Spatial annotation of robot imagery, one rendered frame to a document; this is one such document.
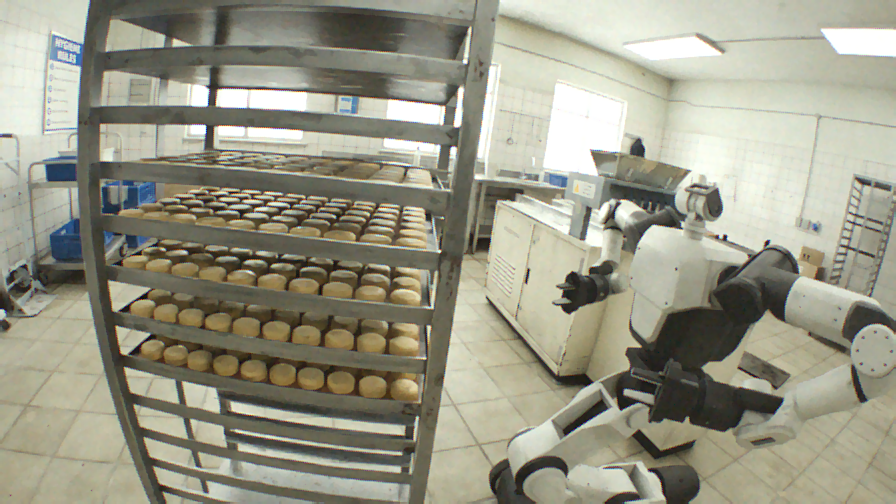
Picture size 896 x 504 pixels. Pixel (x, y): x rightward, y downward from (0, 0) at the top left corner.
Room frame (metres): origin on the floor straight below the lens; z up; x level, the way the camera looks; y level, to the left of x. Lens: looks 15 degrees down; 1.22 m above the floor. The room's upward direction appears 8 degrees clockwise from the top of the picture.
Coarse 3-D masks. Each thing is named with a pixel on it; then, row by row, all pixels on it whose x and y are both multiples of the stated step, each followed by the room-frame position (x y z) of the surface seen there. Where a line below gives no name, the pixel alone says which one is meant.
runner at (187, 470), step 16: (160, 464) 0.50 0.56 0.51; (176, 464) 0.51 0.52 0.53; (208, 480) 0.52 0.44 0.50; (224, 480) 0.52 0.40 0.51; (240, 480) 0.52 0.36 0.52; (288, 496) 0.53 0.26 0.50; (304, 496) 0.54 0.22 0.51; (320, 496) 0.54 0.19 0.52; (336, 496) 0.55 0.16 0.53; (352, 496) 0.58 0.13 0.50
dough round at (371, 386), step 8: (368, 376) 0.62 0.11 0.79; (376, 376) 0.63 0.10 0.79; (360, 384) 0.60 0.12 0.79; (368, 384) 0.60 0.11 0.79; (376, 384) 0.60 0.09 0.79; (384, 384) 0.61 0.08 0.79; (360, 392) 0.59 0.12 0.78; (368, 392) 0.58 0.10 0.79; (376, 392) 0.58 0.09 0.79; (384, 392) 0.60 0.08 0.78
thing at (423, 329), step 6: (144, 294) 0.61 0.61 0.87; (138, 300) 0.59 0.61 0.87; (126, 306) 0.55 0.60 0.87; (126, 312) 0.55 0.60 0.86; (420, 330) 0.71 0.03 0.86; (426, 330) 0.70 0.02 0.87; (420, 336) 0.68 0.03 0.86; (426, 336) 0.68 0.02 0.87; (420, 342) 0.66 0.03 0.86; (426, 342) 0.66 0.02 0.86; (420, 348) 0.64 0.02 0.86; (426, 348) 0.64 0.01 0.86; (420, 354) 0.62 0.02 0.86; (426, 354) 0.62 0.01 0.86
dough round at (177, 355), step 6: (168, 348) 0.57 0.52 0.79; (174, 348) 0.57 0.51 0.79; (180, 348) 0.58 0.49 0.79; (186, 348) 0.59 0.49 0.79; (168, 354) 0.55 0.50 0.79; (174, 354) 0.55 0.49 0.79; (180, 354) 0.56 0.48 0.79; (186, 354) 0.57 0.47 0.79; (168, 360) 0.54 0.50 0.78; (174, 360) 0.54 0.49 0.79; (180, 360) 0.55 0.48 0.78; (186, 360) 0.56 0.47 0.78
